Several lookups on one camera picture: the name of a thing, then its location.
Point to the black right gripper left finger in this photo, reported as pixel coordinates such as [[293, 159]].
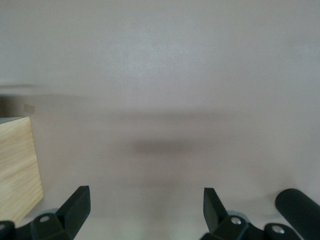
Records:
[[67, 220]]

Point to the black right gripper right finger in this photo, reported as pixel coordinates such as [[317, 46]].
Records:
[[220, 225]]

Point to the light wooden drawer cabinet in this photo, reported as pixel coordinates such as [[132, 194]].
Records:
[[17, 162]]

